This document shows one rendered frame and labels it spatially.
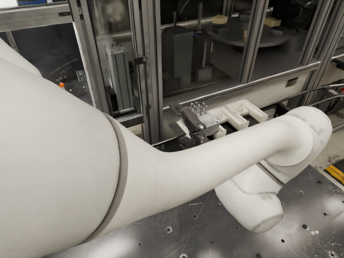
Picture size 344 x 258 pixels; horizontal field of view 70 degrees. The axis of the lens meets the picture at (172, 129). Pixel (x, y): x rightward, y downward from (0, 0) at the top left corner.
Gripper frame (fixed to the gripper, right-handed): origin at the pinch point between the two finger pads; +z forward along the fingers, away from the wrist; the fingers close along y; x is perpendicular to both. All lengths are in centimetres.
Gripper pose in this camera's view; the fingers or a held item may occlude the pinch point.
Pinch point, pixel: (176, 117)
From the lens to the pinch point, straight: 78.9
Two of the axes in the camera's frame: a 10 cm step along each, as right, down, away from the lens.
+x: -8.8, 3.0, -3.6
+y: 0.0, -7.7, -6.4
